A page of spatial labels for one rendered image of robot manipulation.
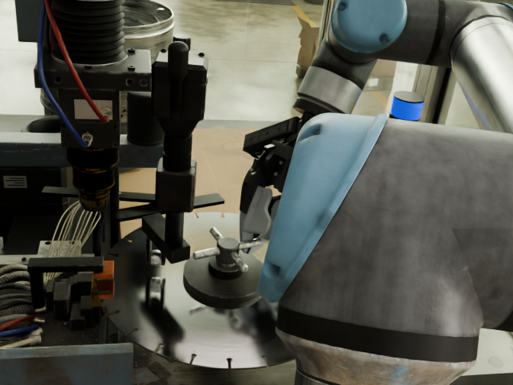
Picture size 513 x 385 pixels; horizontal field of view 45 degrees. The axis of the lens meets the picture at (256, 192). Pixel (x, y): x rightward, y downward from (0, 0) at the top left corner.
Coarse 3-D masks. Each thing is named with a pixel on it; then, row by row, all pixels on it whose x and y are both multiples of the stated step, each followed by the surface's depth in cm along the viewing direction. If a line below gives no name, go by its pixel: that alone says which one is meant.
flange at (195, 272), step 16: (240, 256) 82; (192, 272) 81; (208, 272) 81; (224, 272) 79; (240, 272) 80; (256, 272) 82; (192, 288) 78; (208, 288) 78; (224, 288) 78; (240, 288) 79; (256, 288) 79
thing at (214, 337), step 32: (192, 224) 93; (224, 224) 94; (128, 256) 84; (256, 256) 87; (128, 288) 78; (160, 288) 79; (128, 320) 73; (160, 320) 74; (192, 320) 74; (224, 320) 75; (256, 320) 75; (160, 352) 69; (192, 352) 70; (224, 352) 70; (256, 352) 71; (288, 352) 71
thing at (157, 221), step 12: (144, 216) 79; (156, 216) 79; (168, 216) 72; (180, 216) 72; (144, 228) 79; (156, 228) 77; (168, 228) 73; (180, 228) 73; (156, 240) 76; (168, 240) 74; (180, 240) 74; (168, 252) 74; (180, 252) 74
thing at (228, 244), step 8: (216, 232) 82; (216, 240) 82; (224, 240) 80; (232, 240) 80; (248, 240) 82; (256, 240) 82; (216, 248) 79; (224, 248) 79; (232, 248) 79; (240, 248) 81; (192, 256) 78; (200, 256) 78; (208, 256) 79; (216, 256) 80; (224, 256) 79; (232, 256) 78; (224, 264) 80; (232, 264) 80; (240, 264) 77
